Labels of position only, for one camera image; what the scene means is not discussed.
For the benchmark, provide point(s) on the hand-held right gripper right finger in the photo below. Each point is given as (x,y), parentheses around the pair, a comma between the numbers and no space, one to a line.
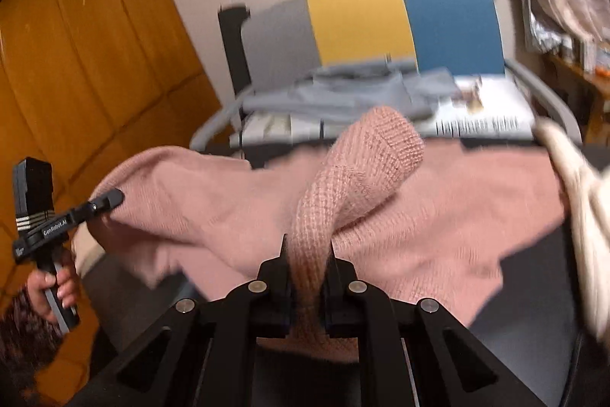
(333,307)

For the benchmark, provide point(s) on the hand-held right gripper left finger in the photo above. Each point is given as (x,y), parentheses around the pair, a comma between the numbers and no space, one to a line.
(281,302)

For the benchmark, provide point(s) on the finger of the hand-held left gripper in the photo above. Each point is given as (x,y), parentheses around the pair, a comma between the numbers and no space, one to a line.
(102,201)

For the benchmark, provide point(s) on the pink knit sweater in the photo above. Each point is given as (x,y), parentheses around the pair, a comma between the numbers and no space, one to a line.
(405,221)

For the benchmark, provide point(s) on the person's left forearm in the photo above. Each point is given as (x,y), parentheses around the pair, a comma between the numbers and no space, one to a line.
(24,330)

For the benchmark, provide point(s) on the person's left hand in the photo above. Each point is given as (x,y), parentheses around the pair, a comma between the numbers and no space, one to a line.
(66,288)

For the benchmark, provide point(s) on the cream folded cloth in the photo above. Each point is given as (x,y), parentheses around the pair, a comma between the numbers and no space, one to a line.
(88,254)

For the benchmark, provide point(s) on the orange wooden wardrobe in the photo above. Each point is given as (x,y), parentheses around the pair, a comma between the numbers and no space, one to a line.
(95,54)

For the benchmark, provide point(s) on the grey garment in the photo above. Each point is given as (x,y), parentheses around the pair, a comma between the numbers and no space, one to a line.
(333,97)

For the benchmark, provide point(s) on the white printed cloth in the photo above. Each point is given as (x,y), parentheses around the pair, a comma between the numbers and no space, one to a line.
(486,121)

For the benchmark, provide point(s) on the grey yellow blue chair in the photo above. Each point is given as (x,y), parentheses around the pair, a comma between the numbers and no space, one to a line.
(357,21)

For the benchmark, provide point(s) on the wooden shelf with items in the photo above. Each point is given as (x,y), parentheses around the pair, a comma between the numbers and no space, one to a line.
(586,73)

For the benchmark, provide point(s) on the silver plastic bag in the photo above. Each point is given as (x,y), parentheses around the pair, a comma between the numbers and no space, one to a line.
(541,21)

